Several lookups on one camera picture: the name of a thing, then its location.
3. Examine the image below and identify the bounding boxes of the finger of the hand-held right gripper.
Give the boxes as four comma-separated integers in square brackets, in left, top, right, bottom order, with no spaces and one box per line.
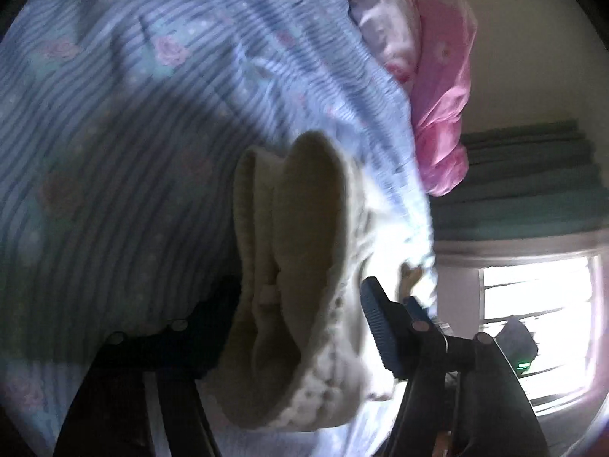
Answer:
[401,295,458,340]

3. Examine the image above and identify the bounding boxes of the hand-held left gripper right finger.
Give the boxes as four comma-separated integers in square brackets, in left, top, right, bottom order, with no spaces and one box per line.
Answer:
[360,276,550,457]

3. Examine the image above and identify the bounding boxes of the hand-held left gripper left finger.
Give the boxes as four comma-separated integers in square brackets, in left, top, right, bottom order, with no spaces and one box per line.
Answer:
[52,288,241,457]

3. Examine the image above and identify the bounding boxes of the white pants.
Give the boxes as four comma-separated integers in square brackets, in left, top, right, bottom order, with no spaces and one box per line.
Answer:
[232,129,429,431]

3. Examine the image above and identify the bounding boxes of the window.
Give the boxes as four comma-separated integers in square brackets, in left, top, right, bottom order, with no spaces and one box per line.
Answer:
[477,252,606,415]

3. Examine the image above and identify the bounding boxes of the green curtain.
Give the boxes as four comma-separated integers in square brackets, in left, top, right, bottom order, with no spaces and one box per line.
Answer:
[430,119,606,244]

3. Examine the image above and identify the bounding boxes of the blue striped floral bed sheet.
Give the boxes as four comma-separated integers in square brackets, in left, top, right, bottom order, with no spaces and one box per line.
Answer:
[0,0,438,457]

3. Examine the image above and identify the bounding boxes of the pink blanket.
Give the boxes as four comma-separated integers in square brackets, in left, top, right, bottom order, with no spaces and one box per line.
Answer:
[397,0,479,197]

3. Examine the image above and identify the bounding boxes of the lavender floral cloth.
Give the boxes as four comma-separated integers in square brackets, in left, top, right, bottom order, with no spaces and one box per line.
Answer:
[324,0,423,87]

